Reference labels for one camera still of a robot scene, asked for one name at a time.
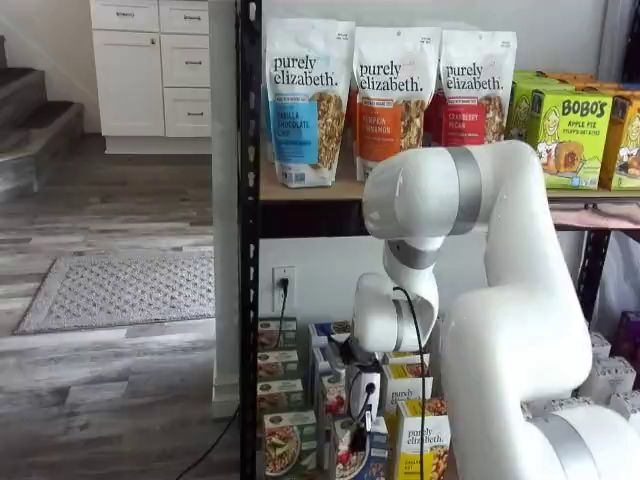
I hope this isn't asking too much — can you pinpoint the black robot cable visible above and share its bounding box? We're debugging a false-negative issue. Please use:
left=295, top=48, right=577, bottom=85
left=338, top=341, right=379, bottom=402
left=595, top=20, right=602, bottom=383
left=392, top=285, right=434, bottom=422

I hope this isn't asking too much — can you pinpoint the blue flax plus oatmeal box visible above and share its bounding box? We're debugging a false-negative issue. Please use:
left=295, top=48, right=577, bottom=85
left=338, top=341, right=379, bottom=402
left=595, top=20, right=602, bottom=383
left=330, top=417, right=390, bottom=480
left=308, top=319, right=353, bottom=352
left=312, top=344, right=347, bottom=377
left=317, top=372, right=350, bottom=422

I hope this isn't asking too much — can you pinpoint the grey wooden staircase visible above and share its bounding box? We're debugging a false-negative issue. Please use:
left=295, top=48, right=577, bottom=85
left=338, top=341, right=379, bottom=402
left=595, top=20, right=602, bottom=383
left=0, top=34, right=86, bottom=202

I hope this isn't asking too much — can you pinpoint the green apple cinnamon oatmeal box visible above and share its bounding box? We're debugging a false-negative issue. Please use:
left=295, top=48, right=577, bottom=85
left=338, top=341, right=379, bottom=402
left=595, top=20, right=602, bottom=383
left=257, top=349, right=302, bottom=382
left=263, top=410, right=319, bottom=479
left=257, top=378, right=307, bottom=414
left=257, top=317, right=299, bottom=352

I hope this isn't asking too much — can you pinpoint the yellow Bobo's box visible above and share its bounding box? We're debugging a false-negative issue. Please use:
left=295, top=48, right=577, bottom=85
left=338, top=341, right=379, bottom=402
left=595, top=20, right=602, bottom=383
left=598, top=94, right=640, bottom=192

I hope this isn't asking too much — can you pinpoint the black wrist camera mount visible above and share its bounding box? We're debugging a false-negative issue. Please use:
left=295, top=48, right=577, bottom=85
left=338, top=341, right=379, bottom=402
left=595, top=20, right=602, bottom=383
left=327, top=333, right=382, bottom=369

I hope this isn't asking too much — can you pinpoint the orange Bobo's box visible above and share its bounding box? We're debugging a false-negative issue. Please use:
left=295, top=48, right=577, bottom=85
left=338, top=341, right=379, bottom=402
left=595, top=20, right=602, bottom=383
left=542, top=71, right=640, bottom=102

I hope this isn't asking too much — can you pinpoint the white drawer cabinet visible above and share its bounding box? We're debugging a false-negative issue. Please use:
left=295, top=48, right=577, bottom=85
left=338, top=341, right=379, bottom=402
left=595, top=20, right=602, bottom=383
left=89, top=0, right=212, bottom=156

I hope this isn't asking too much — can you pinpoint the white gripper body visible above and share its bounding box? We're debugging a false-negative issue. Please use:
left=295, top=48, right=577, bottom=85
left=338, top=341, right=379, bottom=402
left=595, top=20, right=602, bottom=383
left=346, top=363, right=384, bottom=424

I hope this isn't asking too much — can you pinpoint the yellow purely elizabeth box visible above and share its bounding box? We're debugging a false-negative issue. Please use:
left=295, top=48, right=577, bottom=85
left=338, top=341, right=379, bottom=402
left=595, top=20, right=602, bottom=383
left=382, top=351, right=432, bottom=367
left=382, top=363, right=436, bottom=417
left=384, top=398, right=452, bottom=480

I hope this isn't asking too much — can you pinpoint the black metal shelf rack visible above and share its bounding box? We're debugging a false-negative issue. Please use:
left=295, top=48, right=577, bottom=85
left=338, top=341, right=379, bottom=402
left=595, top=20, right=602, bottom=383
left=234, top=0, right=640, bottom=480

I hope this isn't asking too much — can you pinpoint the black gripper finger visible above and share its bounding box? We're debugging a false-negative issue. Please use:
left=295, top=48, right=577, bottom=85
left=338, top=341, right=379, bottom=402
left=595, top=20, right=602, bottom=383
left=349, top=421, right=373, bottom=452

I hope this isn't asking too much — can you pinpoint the orange purely elizabeth granola bag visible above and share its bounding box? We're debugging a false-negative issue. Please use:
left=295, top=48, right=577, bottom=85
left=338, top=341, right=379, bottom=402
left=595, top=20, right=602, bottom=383
left=352, top=27, right=442, bottom=182
left=344, top=89, right=359, bottom=167

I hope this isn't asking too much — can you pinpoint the grey patterned floor mat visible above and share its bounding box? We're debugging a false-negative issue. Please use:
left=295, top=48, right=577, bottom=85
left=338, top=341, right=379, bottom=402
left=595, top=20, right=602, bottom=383
left=13, top=252, right=218, bottom=337

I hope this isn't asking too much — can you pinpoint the red purely elizabeth granola bag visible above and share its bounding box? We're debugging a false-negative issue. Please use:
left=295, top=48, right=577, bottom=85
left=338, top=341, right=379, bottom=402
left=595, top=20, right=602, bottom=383
left=439, top=29, right=519, bottom=147
left=423, top=92, right=444, bottom=147

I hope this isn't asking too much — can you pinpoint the blue purely elizabeth granola bag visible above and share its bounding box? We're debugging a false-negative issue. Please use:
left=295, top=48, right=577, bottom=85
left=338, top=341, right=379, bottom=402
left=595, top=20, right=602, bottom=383
left=264, top=18, right=357, bottom=189

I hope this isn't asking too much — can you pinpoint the green Bobo's apple pie box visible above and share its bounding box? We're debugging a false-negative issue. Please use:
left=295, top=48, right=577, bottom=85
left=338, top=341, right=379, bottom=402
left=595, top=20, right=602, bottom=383
left=506, top=69, right=577, bottom=142
left=527, top=89, right=614, bottom=192

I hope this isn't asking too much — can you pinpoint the black plug with cable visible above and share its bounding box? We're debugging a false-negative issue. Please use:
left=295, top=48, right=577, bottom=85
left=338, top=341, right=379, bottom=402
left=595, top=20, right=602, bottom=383
left=276, top=277, right=293, bottom=322

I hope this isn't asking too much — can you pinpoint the black floor cable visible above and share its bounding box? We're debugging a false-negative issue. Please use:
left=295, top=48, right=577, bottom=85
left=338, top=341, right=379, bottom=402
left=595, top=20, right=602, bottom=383
left=174, top=399, right=242, bottom=480

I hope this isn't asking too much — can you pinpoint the white wall outlet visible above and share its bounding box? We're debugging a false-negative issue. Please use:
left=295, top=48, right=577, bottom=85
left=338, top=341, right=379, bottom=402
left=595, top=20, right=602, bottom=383
left=272, top=266, right=297, bottom=314

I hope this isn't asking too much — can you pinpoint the purple package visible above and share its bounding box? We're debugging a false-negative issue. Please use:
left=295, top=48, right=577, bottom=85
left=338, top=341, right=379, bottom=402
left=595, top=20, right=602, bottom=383
left=614, top=309, right=640, bottom=362

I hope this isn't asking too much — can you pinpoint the white organic pantry box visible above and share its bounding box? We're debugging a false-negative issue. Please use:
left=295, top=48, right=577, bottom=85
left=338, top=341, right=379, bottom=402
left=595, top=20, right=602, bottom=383
left=589, top=329, right=614, bottom=362
left=609, top=389, right=640, bottom=422
left=582, top=357, right=637, bottom=407

